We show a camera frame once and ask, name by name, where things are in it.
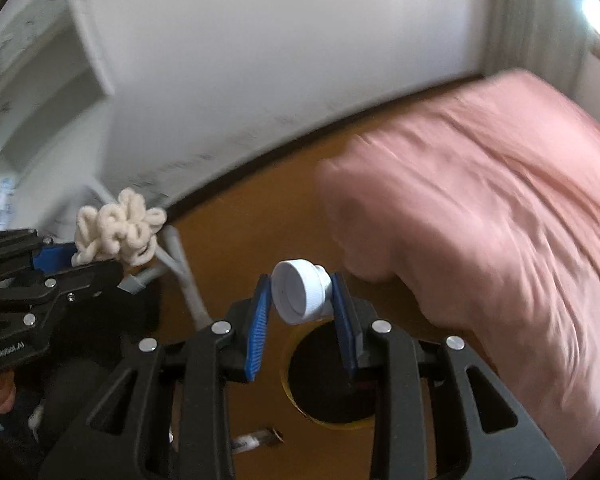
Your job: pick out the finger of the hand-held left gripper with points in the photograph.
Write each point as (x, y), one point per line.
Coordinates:
(55, 257)
(90, 277)

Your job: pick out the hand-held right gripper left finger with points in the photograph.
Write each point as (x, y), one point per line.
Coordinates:
(257, 332)

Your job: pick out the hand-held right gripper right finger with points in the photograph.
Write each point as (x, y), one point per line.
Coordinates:
(343, 322)

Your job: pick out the cream yarn bundle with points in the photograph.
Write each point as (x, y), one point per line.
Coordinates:
(115, 230)

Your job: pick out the white plastic bottle cap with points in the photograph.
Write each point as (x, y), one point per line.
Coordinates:
(295, 290)

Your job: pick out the yellow round bin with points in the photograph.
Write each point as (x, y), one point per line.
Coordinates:
(325, 385)

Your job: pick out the blue white package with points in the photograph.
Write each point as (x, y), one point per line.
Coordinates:
(4, 200)

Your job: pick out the small clear wrapper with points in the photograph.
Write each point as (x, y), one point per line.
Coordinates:
(255, 441)

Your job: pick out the pink blanket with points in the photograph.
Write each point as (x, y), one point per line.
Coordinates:
(480, 210)

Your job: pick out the grey curtain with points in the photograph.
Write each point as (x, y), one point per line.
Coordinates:
(530, 20)

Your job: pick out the white tubular frame legs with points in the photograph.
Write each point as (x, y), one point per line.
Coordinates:
(180, 260)

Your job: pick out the white wall cabinet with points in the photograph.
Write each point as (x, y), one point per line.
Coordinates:
(40, 85)

